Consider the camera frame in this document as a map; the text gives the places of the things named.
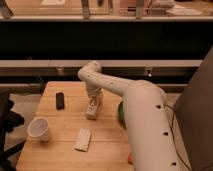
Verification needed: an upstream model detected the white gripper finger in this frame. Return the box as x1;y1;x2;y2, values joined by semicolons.
88;97;93;105
97;93;103;108

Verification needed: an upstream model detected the white bottle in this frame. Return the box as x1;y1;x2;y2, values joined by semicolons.
86;98;98;120

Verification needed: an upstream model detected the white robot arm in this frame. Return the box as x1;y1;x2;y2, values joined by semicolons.
78;61;181;171

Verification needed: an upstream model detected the green bowl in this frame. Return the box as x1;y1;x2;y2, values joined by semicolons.
118;101;126;129

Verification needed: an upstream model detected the black rectangular block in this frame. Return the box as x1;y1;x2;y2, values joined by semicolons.
56;92;65;110

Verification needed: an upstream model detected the white sponge block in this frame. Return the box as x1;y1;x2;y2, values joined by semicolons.
74;128;92;152

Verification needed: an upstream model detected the white plastic cup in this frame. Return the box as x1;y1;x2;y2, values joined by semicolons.
27;117;51;142

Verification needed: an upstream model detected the orange carrot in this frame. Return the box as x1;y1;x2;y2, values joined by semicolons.
128;154;133;165

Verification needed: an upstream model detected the black office chair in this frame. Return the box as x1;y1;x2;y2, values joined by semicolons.
0;91;25;171

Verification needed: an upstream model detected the black cable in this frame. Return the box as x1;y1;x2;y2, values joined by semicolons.
165;103;188;168

